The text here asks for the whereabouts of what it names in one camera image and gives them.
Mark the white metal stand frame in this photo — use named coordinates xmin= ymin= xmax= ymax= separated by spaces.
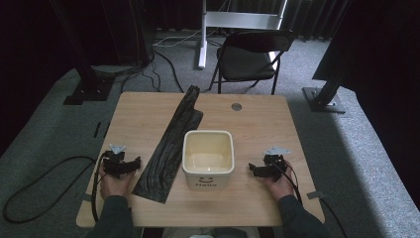
xmin=197 ymin=0 xmax=288 ymax=69

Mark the cream square trash bin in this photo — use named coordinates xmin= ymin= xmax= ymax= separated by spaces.
xmin=181 ymin=129 xmax=236 ymax=191

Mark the black metal stand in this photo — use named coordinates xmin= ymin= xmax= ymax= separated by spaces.
xmin=302 ymin=65 xmax=351 ymax=114
xmin=49 ymin=0 xmax=115 ymax=106

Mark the black plastic trash bag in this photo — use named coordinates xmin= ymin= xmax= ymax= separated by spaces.
xmin=132 ymin=84 xmax=204 ymax=204

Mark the person's right hand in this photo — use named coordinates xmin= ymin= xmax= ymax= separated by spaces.
xmin=263 ymin=160 xmax=296 ymax=202

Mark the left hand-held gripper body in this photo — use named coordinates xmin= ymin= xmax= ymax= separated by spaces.
xmin=102 ymin=143 xmax=134 ymax=179

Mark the right hand-held gripper cable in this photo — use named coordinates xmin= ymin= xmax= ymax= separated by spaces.
xmin=273 ymin=161 xmax=348 ymax=238

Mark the dark curtain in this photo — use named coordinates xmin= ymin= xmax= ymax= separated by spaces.
xmin=227 ymin=0 xmax=335 ymax=42

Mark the black folding chair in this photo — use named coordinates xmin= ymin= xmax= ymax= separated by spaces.
xmin=208 ymin=29 xmax=295 ymax=96

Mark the person's left hand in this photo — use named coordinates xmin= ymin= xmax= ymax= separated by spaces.
xmin=98 ymin=165 xmax=137 ymax=201

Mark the left hand-held gripper cable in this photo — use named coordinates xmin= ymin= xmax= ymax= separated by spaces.
xmin=91 ymin=151 xmax=111 ymax=223

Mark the hand-held gripper cable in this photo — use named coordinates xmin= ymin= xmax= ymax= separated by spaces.
xmin=91 ymin=151 xmax=111 ymax=223
xmin=273 ymin=161 xmax=348 ymax=238

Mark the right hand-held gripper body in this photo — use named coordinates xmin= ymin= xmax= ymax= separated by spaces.
xmin=262 ymin=146 xmax=292 ymax=181

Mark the white floor cable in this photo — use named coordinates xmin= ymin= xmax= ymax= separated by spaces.
xmin=153 ymin=29 xmax=203 ymax=48

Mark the black looped floor cable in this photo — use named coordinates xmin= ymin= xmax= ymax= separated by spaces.
xmin=2 ymin=156 xmax=97 ymax=224

